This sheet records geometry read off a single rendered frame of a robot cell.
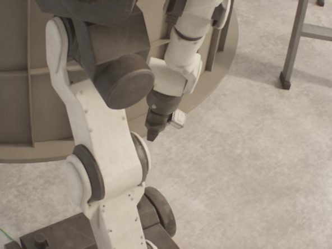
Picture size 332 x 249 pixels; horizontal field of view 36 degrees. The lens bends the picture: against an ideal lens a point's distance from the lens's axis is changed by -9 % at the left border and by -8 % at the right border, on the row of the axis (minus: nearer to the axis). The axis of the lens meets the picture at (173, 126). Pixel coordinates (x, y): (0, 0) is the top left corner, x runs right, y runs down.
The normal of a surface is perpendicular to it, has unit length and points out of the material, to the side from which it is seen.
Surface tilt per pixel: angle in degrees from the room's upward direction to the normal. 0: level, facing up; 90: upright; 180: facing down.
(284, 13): 0
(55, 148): 0
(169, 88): 109
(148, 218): 45
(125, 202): 60
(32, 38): 90
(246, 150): 0
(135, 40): 55
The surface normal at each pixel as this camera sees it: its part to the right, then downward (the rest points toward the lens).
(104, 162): 0.47, -0.09
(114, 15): -0.20, 0.89
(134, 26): 0.54, 0.11
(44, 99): 0.29, 0.69
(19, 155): 0.13, -0.71
